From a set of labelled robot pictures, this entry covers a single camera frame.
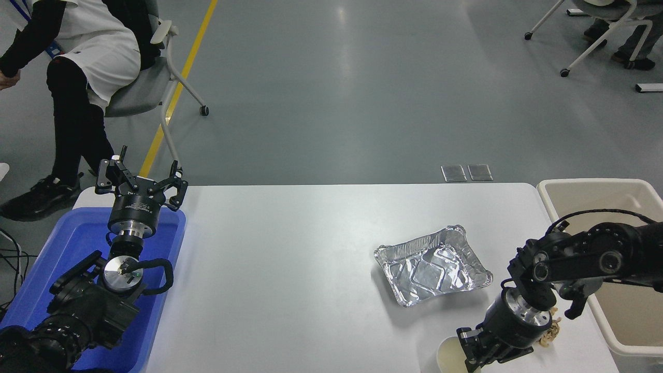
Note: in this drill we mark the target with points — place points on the white framed wheeled chair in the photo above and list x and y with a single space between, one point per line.
611 13

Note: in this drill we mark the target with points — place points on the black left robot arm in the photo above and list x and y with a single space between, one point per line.
88 305

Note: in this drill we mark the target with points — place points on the grey white wheeled chair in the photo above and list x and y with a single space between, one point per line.
140 88

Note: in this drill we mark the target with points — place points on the crumpled tan paper ball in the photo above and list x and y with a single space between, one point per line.
551 331

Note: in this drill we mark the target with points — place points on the silver foil tray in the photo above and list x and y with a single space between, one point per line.
432 267

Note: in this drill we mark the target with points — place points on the blue plastic tray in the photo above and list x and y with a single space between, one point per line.
67 233

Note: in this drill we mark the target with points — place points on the white object at edge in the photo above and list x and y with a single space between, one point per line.
3 171

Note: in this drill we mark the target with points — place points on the person's hand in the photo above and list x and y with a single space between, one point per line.
8 80

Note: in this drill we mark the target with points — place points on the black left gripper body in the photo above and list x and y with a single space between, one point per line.
135 207

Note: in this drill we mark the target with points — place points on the large pale plastic bin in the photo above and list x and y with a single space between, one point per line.
595 199

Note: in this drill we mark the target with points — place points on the person with dark trousers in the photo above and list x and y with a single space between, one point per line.
637 44

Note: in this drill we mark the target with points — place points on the person's forearm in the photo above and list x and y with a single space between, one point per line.
31 41

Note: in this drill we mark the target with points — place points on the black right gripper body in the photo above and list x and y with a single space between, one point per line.
510 326

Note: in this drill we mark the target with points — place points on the short white floor bar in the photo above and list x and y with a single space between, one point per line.
578 12

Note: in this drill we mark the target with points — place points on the metal floor plate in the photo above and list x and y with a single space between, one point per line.
453 173
480 172

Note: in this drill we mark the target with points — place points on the seated person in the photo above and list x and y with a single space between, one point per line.
98 57

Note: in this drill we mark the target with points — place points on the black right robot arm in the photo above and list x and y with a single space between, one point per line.
611 259

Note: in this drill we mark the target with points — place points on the long white floor bar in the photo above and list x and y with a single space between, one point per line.
650 87

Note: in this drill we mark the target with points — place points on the white paper cup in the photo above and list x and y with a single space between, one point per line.
446 355

